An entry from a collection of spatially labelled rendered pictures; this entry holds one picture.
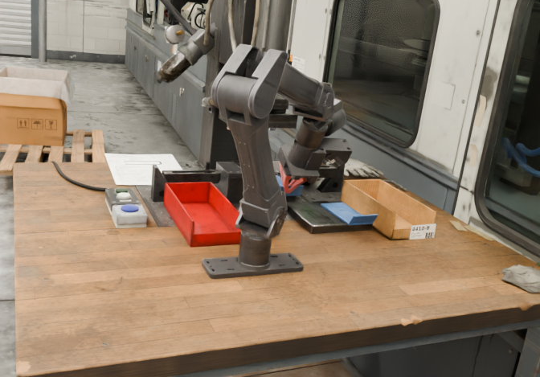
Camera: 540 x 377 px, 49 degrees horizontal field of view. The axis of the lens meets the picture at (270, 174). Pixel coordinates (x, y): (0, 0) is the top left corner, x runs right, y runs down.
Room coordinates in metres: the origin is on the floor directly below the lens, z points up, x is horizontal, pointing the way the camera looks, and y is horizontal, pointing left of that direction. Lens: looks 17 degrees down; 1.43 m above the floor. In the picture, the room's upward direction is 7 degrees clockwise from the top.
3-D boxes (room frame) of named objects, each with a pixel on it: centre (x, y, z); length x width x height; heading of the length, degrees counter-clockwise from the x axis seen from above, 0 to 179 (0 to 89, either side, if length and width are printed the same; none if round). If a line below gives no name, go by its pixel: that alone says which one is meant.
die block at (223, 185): (1.51, 0.03, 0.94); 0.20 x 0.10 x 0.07; 115
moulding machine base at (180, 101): (7.24, 1.13, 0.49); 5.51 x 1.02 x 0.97; 21
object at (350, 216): (1.40, -0.21, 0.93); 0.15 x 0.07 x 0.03; 27
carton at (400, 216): (1.45, -0.31, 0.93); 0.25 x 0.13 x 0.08; 25
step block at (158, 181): (1.41, 0.26, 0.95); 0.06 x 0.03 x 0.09; 115
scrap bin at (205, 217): (1.28, 0.15, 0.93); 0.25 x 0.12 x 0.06; 25
